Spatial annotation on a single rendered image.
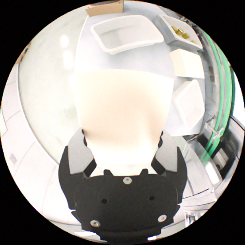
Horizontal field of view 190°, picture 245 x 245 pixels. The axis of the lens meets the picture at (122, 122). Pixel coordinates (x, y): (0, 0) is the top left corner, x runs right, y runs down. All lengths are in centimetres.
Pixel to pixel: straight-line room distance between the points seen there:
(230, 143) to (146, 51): 89
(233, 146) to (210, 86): 54
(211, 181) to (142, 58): 75
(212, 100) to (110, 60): 61
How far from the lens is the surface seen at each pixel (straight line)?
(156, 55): 37
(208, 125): 55
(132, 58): 33
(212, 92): 60
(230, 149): 90
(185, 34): 53
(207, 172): 62
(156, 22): 48
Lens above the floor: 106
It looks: 62 degrees down
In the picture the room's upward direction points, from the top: 177 degrees clockwise
